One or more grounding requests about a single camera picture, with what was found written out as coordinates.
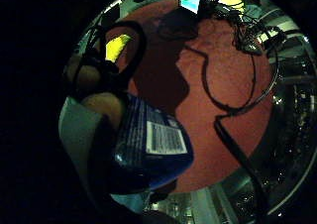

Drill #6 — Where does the blue snack packet white label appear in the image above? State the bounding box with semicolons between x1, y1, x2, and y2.
113;94;195;191

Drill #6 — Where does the the person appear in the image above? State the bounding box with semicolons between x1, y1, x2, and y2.
58;54;152;215

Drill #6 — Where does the yellow object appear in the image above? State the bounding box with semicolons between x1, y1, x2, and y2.
104;34;133;63

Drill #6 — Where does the laptop with lit screen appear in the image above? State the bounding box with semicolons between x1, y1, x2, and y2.
177;0;202;15

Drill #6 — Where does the thick black cable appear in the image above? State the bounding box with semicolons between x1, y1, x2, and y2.
182;45;270;222

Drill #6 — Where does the thin black cable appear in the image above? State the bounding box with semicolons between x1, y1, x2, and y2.
231;47;281;114

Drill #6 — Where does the black camera stand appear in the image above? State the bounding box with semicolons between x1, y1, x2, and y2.
231;14;287;56

